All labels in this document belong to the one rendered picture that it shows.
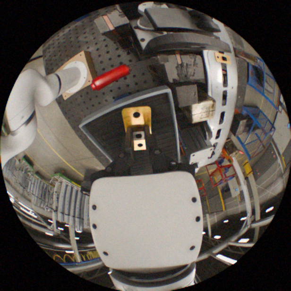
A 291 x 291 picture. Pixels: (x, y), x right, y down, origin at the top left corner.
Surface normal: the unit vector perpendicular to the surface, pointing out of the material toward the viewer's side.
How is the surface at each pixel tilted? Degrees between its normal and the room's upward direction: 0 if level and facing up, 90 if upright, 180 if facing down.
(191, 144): 90
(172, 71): 0
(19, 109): 60
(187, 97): 7
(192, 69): 0
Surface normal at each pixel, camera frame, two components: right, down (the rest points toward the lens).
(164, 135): 0.09, 0.75
